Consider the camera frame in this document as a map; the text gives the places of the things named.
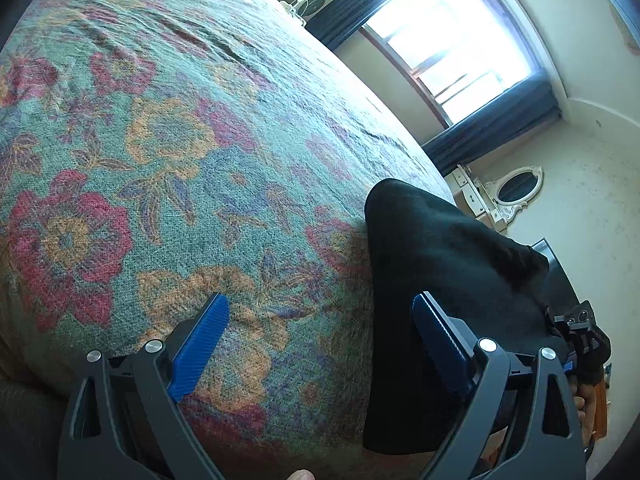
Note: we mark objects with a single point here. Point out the person's right hand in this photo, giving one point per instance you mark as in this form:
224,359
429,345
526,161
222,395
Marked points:
585,407

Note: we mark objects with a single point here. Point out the floral bed blanket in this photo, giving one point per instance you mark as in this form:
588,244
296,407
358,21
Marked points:
150,160

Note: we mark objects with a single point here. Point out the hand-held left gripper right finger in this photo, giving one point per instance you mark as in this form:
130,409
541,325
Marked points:
440,345

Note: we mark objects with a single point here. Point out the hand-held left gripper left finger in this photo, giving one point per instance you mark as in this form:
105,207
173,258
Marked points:
200,345

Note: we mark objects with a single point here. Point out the dark blue curtain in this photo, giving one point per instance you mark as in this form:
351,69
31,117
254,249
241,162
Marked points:
490,130
360,5

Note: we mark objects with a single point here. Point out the window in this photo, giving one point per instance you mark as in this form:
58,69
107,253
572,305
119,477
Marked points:
450,40

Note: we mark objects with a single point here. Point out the black television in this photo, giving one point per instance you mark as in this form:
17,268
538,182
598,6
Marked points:
557,280

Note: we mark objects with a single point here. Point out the white fan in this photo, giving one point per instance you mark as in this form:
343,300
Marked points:
309,2

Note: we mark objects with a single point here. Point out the black pants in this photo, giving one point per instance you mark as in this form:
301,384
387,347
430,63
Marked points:
425,260

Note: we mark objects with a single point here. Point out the oval white framed mirror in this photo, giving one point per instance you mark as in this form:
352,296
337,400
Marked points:
517,187

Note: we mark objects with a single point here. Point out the white vanity table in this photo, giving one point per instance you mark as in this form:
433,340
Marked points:
472,195

